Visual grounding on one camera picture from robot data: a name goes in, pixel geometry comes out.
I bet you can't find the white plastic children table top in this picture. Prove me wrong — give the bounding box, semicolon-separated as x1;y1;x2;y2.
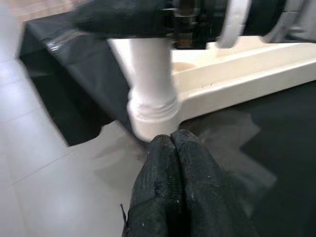
110;36;316;121

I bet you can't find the white plastic table leg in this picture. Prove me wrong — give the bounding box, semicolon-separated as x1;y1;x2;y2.
107;37;180;143

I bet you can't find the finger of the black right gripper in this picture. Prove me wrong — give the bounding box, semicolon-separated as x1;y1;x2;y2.
71;0;174;40

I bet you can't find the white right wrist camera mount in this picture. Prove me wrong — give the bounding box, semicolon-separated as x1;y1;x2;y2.
217;0;252;49

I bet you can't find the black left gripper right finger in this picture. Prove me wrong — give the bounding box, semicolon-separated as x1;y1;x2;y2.
171;129;259;237

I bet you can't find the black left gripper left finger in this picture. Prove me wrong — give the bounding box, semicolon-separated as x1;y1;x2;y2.
120;134;185;237

